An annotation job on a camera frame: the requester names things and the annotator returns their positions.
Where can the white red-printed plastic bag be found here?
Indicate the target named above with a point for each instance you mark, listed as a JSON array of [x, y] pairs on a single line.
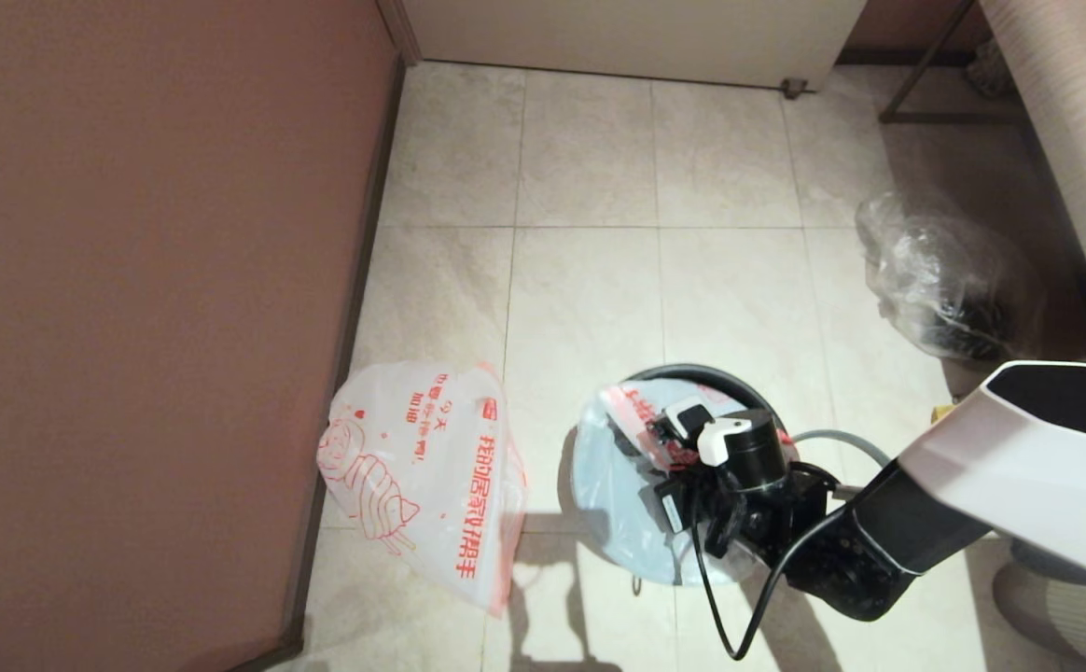
[[431, 485], [618, 504]]

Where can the beige striped upholstered seat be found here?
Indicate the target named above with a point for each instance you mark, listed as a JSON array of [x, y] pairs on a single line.
[[1084, 140]]

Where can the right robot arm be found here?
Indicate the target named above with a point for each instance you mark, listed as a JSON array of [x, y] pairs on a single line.
[[1019, 448]]

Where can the small woven basket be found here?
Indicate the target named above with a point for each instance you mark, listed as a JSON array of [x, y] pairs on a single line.
[[986, 73]]

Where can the small metal door stop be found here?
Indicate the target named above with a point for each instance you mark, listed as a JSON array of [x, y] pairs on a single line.
[[793, 90]]

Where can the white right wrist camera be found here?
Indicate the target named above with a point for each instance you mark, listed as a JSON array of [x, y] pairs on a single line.
[[716, 440]]

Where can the yellow fabric bag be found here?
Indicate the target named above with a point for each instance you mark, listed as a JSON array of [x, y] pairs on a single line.
[[942, 411]]

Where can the white door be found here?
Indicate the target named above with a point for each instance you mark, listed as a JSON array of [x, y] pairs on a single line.
[[636, 37]]

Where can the grey ribbed round object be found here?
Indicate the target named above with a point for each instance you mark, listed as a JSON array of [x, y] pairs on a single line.
[[1084, 625]]

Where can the clear bag with dark contents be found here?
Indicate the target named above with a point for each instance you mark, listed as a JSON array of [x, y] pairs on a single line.
[[935, 280]]

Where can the dark metal furniture frame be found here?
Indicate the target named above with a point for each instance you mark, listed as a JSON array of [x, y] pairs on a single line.
[[949, 118]]

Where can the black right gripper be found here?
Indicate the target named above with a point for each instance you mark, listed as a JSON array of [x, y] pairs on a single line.
[[758, 504]]

